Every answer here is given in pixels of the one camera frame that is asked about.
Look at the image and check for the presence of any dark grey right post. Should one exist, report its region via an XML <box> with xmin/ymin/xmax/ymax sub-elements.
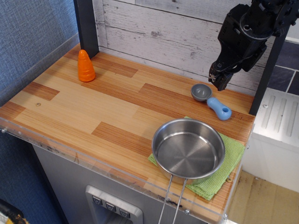
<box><xmin>249</xmin><ymin>28</ymin><xmax>289</xmax><ymax>116</ymax></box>

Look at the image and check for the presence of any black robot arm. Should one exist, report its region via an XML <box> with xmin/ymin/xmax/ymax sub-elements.
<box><xmin>208</xmin><ymin>0</ymin><xmax>299</xmax><ymax>91</ymax></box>

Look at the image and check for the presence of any clear acrylic table edge guard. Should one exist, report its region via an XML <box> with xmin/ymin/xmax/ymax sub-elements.
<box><xmin>0</xmin><ymin>115</ymin><xmax>254</xmax><ymax>224</ymax></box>

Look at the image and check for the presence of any white toy sink counter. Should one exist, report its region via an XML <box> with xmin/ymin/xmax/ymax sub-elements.
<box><xmin>242</xmin><ymin>88</ymin><xmax>299</xmax><ymax>192</ymax></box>

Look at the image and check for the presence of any stainless steel pot with handle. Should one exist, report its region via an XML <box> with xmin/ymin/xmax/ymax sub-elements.
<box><xmin>151</xmin><ymin>118</ymin><xmax>226</xmax><ymax>224</ymax></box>

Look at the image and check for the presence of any grey cabinet with dispenser panel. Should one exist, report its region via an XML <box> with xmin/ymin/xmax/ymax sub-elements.
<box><xmin>33</xmin><ymin>146</ymin><xmax>202</xmax><ymax>224</ymax></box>

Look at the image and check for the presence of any green folded cloth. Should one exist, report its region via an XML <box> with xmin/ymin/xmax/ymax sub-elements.
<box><xmin>148</xmin><ymin>116</ymin><xmax>245</xmax><ymax>201</ymax></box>

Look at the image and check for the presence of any yellow black object at corner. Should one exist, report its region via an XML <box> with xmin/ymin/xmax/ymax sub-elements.
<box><xmin>0</xmin><ymin>199</ymin><xmax>29</xmax><ymax>224</ymax></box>

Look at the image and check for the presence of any orange toy carrot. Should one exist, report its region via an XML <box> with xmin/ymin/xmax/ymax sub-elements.
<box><xmin>78</xmin><ymin>49</ymin><xmax>96</xmax><ymax>82</ymax></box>

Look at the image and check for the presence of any dark grey left post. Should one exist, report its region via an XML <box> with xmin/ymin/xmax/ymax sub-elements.
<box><xmin>73</xmin><ymin>0</ymin><xmax>99</xmax><ymax>58</ymax></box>

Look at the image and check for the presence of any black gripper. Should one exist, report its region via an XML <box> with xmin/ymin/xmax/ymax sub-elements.
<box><xmin>208</xmin><ymin>38</ymin><xmax>267</xmax><ymax>91</ymax></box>

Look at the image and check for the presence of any dark grey post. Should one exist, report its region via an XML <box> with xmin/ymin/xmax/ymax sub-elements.
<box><xmin>249</xmin><ymin>28</ymin><xmax>289</xmax><ymax>116</ymax></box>
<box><xmin>73</xmin><ymin>0</ymin><xmax>99</xmax><ymax>58</ymax></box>

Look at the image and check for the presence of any blue grey ice cream scoop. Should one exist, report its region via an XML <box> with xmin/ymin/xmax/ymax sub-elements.
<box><xmin>191</xmin><ymin>84</ymin><xmax>232</xmax><ymax>121</ymax></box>

